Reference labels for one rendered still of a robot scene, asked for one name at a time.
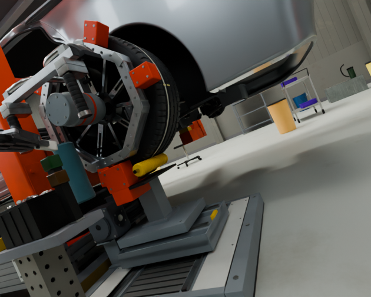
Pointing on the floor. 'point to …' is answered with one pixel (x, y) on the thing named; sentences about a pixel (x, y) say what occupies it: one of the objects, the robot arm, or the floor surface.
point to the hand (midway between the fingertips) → (45, 145)
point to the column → (49, 274)
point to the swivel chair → (186, 155)
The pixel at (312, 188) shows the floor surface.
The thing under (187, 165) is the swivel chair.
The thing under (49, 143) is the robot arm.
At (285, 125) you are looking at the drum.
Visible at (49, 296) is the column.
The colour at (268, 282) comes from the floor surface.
